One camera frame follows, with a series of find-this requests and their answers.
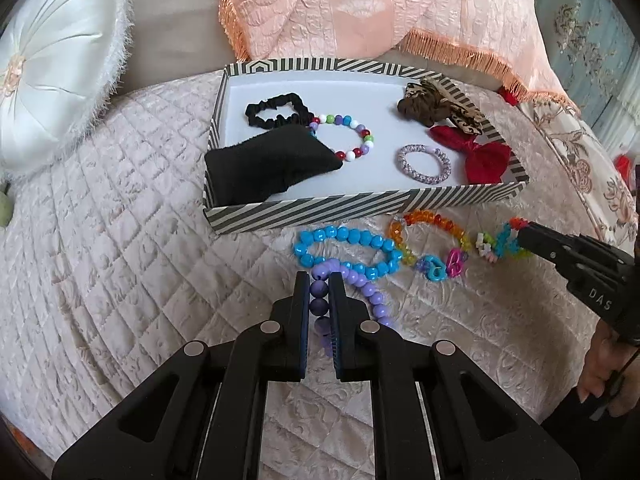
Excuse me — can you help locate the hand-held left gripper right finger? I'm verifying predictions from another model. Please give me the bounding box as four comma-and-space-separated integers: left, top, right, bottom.
327, 272, 582, 480

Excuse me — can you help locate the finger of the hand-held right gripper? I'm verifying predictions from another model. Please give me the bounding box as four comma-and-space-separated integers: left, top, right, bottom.
517, 221, 583, 275

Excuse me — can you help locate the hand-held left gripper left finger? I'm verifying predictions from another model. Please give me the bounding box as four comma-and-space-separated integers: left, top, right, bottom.
51, 271, 313, 480

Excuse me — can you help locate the multicolour loom band bracelet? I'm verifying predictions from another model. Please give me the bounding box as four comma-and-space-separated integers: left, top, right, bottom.
475, 216, 533, 263

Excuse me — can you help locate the purple bead bracelet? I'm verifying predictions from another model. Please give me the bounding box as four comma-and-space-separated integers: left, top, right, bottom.
310, 257, 393, 361

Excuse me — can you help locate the red hair bow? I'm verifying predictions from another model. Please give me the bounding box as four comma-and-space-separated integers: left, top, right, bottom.
429, 125, 513, 184

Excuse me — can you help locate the leopard print hair bow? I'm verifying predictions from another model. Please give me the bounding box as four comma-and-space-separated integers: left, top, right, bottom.
404, 79, 487, 137

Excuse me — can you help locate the black cloth headband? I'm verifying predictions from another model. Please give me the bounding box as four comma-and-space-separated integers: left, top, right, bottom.
204, 126, 345, 207

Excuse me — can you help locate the striped cardboard box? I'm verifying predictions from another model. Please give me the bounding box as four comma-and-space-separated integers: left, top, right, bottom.
201, 57, 531, 236

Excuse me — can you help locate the purple spiral hair tie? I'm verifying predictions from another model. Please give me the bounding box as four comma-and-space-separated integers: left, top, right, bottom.
396, 144, 452, 184

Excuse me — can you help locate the multicolour bead bracelet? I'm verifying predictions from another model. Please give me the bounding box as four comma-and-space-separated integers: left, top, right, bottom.
309, 112, 376, 163

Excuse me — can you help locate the brown scrunchie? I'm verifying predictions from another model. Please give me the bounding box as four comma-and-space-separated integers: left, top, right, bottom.
397, 92, 453, 128

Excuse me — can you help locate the black scrunchie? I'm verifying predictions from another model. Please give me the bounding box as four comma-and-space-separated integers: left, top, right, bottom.
245, 92, 316, 131

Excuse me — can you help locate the person's right hand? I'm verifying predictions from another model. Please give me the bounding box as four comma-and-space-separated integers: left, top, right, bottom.
577, 320, 640, 417

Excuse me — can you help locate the beige floral bedspread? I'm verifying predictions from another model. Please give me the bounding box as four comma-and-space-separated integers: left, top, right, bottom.
515, 95, 640, 256

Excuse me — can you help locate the dark clothing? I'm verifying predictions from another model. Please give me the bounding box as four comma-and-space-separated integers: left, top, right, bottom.
542, 400, 640, 480

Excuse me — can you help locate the light blue floral curtain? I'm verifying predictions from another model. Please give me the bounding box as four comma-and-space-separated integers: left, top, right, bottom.
527, 0, 640, 131

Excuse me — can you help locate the peach fringed blanket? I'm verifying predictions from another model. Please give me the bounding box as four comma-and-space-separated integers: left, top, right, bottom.
207, 0, 581, 111

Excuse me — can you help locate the white round satin pillow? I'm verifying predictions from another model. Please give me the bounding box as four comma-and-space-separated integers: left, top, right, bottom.
0, 0, 133, 178

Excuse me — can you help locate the blue bead bracelet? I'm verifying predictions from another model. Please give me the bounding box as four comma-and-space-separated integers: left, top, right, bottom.
292, 225, 405, 281

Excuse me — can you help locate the pink and blue charm bracelet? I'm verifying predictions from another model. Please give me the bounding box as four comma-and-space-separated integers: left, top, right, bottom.
417, 247, 468, 281

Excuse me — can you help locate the rainbow crystal bead bracelet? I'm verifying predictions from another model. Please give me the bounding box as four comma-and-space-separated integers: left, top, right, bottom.
389, 210, 473, 268

